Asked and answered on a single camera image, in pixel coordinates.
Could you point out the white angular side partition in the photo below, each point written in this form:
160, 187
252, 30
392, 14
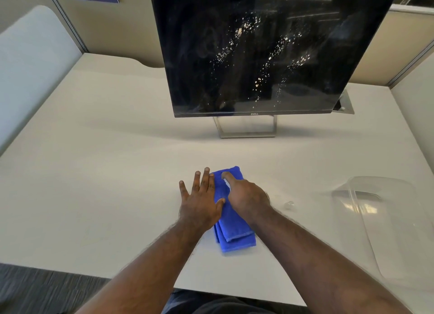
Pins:
415, 114

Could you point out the small clear plastic piece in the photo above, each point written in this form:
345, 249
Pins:
290, 205

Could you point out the person's right forearm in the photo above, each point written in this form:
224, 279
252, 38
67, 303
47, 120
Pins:
315, 259

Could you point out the black computer monitor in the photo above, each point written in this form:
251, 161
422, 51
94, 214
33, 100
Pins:
257, 49

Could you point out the blue cloth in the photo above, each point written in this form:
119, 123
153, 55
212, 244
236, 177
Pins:
237, 234

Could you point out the silver monitor stand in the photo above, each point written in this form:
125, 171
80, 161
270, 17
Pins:
222, 129

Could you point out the person's left hand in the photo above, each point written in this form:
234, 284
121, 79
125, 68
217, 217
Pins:
200, 205

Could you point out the person's left forearm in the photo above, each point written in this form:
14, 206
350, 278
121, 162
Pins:
145, 273

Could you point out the person's left middle finger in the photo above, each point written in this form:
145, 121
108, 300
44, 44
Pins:
205, 180

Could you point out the person's dark trousers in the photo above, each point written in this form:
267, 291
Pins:
210, 303

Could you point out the person's left thumb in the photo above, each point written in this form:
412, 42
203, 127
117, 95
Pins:
220, 204

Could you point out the beige cubicle partition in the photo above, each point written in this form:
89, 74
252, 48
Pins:
125, 29

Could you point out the person's left little finger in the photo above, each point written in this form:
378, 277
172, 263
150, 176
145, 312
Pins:
184, 190

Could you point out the clear plastic tray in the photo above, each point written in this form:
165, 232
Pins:
386, 222

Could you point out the white rounded side partition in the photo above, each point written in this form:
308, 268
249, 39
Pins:
32, 69

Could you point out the person's right hand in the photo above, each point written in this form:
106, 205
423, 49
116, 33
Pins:
249, 197

